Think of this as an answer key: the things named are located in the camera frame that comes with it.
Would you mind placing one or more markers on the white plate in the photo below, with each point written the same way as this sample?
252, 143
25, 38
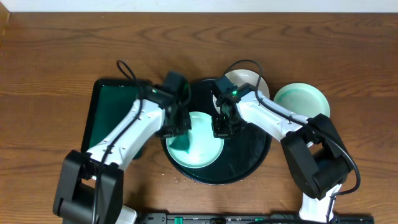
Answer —
238, 78

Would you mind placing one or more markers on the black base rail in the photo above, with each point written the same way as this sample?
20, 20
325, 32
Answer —
163, 218

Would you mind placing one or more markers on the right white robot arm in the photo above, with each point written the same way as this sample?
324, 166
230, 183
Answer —
317, 159

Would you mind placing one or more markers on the dark green rectangular tray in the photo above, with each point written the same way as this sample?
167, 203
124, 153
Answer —
111, 101

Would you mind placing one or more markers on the green sponge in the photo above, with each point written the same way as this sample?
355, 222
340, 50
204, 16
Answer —
180, 143

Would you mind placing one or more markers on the round black tray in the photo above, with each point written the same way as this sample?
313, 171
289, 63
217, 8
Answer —
241, 155

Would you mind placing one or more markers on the mint green plate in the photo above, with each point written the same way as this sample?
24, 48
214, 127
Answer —
204, 147
303, 99

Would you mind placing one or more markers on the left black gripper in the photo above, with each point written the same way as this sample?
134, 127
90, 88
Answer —
175, 125

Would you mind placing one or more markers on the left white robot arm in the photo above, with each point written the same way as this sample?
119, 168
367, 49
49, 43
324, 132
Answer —
90, 186

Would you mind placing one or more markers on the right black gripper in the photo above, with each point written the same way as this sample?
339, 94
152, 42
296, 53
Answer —
219, 131

